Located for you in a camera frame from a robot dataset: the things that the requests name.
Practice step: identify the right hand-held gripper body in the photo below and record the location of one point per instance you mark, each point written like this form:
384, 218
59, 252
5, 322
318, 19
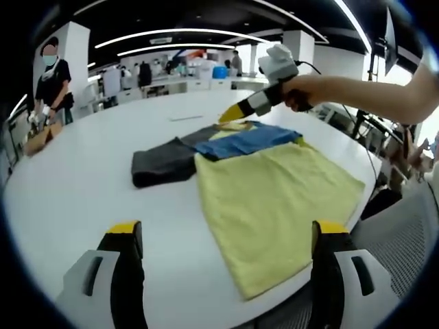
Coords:
278, 66

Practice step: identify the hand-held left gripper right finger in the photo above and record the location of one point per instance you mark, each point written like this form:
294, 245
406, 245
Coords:
346, 291

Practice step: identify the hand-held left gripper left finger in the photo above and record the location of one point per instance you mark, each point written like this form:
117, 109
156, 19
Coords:
103, 291

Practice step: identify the yellow blue grey garment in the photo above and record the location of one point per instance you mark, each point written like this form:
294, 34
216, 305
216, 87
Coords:
267, 198

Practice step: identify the person's right hand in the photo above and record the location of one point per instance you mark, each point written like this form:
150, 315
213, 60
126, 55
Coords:
308, 87

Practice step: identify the blue container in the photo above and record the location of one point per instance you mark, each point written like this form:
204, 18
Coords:
221, 72

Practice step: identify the long white workbench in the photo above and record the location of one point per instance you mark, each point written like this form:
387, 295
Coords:
192, 85

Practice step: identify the curved ceiling light strip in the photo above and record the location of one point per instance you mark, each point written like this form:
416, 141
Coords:
353, 20
178, 45
178, 31

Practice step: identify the black panel on stand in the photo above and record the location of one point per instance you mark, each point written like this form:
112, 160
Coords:
391, 41

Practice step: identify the brown cardboard box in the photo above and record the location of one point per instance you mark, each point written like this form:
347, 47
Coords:
43, 138

